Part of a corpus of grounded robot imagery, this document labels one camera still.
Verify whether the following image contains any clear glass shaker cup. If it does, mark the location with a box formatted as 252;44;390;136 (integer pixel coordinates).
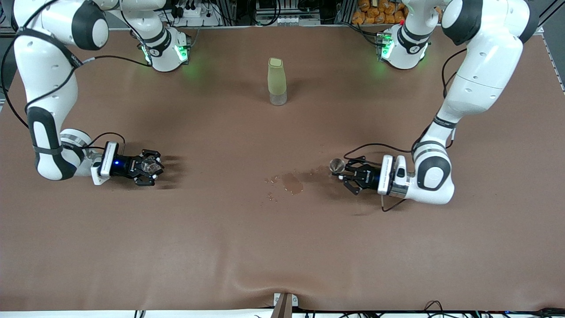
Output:
141;158;165;175

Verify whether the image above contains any liquid spill puddle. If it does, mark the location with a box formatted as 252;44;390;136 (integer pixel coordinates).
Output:
282;172;304;196

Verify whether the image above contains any green bottle with clear base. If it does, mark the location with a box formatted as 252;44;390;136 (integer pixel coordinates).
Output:
267;57;288;106

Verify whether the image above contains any metal table edge clamp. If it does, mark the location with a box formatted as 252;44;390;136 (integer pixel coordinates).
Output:
273;292;299;318

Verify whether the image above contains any white power strip with plugs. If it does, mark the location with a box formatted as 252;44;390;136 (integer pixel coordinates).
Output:
170;4;221;27

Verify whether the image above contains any orange snack bag pile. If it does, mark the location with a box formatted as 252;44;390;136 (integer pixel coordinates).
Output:
352;0;409;25

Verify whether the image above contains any white empty socket strip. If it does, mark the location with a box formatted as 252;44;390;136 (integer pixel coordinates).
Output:
256;15;320;26

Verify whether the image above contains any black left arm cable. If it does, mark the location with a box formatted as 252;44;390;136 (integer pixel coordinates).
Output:
343;49;468;212

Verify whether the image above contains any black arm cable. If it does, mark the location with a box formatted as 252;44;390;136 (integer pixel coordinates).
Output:
343;49;468;212
0;0;153;153

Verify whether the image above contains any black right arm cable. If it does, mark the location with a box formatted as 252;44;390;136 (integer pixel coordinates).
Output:
0;0;153;153

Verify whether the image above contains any aluminium frame post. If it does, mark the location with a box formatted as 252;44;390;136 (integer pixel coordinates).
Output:
536;0;565;35
0;0;16;35

